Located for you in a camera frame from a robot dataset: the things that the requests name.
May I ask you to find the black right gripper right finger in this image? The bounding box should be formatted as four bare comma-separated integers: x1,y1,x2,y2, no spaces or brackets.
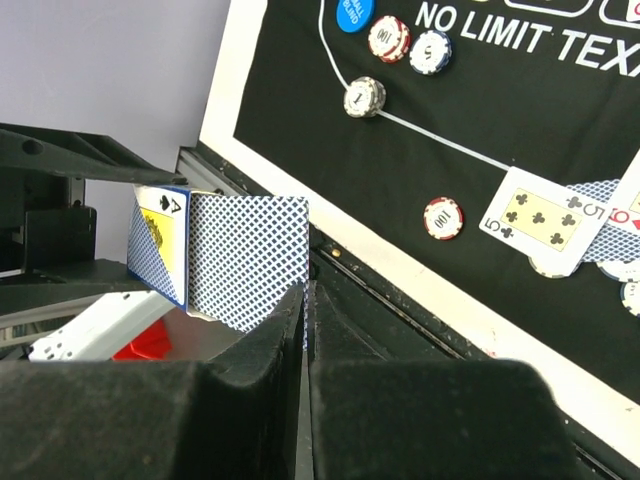
309,286,598,479

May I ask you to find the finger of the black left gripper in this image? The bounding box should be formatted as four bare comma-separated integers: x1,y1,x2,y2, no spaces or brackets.
1,259,147,315
1,123,187,186

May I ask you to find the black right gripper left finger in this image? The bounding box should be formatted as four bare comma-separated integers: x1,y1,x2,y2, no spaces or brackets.
1,286,304,479

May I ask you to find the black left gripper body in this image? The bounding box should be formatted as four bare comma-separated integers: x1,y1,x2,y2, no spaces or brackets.
1,168,97,273

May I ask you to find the blue back card being drawn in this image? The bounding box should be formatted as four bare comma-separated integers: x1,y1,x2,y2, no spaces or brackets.
188,191,310,334

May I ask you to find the five of clubs card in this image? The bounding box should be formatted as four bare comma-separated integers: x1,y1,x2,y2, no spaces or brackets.
479,167,611,275

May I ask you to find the blue white chip stack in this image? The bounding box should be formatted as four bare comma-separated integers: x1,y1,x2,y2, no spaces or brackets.
620,282,640,318

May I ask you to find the grey white 1 chip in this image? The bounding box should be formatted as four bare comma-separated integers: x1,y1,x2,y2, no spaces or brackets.
343,76,386,119

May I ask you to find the blue back card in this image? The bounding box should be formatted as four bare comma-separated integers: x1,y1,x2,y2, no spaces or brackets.
567,179,639,262

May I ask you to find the ace face up card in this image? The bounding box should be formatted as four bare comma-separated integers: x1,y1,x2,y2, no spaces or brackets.
608,152,640,235

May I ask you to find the blue white 5 chip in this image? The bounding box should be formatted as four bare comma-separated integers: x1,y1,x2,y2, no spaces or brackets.
409,30,452,76

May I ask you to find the blue playing card deck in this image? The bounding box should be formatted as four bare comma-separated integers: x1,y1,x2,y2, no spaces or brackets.
127,185,190,309

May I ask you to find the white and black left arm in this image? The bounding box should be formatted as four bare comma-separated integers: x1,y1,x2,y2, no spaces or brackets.
1,124,187,362

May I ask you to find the red plastic object below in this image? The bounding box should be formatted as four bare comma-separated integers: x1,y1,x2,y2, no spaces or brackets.
112,319,172,361

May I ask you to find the red white chip near edge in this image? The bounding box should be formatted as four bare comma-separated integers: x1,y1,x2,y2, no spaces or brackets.
423,196,464,241

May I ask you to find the grey white chip near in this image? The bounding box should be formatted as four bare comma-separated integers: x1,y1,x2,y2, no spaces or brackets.
596,259,640,283

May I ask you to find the black poker table mat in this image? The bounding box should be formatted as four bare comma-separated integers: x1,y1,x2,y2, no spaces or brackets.
235,1,639,398

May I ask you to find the blue small blind button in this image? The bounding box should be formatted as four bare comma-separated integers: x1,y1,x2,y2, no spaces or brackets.
335,0,376,34

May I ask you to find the red white 100 chip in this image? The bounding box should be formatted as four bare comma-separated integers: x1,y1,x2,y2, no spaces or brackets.
368,15,411,63

